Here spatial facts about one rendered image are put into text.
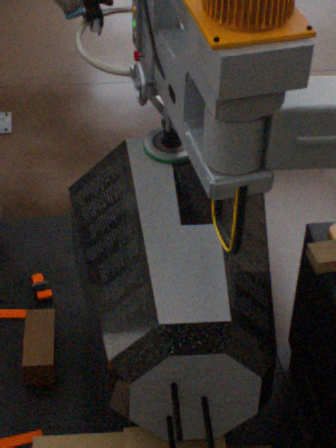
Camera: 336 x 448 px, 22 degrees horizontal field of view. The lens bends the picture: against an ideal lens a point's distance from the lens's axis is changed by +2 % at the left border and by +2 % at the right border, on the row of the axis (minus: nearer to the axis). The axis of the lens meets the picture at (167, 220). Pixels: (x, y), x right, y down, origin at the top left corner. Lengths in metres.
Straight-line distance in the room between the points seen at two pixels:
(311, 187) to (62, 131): 1.41
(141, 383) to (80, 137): 2.37
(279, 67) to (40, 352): 1.72
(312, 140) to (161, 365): 0.82
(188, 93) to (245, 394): 0.97
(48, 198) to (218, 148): 2.06
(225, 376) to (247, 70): 1.00
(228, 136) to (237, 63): 0.30
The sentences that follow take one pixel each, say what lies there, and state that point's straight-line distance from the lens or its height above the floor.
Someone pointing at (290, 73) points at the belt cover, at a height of 1.62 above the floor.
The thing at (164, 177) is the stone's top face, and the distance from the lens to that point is 3.26.
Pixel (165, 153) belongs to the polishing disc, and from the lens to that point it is 3.33.
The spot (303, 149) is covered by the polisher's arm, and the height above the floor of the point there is 1.33.
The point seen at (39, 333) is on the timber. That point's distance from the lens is 3.64.
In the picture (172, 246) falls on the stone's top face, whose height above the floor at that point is 0.82.
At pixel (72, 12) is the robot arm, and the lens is 3.76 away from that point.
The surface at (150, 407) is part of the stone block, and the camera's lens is 2.87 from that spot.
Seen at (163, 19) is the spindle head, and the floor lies 1.42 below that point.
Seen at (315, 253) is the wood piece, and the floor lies 0.83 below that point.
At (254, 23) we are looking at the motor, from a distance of 2.31.
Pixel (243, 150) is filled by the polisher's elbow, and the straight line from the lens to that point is 2.53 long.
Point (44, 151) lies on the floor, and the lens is 4.81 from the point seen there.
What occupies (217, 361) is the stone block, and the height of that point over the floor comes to 0.74.
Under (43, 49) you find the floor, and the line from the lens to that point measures 5.71.
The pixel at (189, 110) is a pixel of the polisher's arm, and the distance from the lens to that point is 2.75.
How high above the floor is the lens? 2.81
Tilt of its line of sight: 40 degrees down
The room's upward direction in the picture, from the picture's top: 2 degrees clockwise
